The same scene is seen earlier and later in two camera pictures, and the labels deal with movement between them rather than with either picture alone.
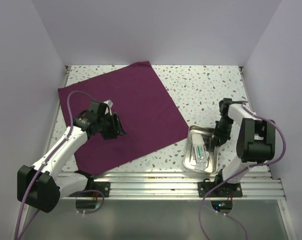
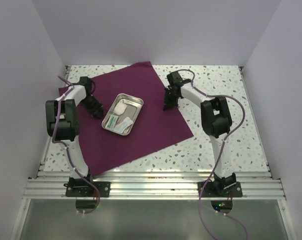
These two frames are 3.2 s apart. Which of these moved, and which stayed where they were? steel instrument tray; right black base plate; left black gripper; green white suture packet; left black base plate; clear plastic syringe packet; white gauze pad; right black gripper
Moved: right black gripper; steel instrument tray; green white suture packet; clear plastic syringe packet; white gauze pad; left black gripper
Stayed: left black base plate; right black base plate
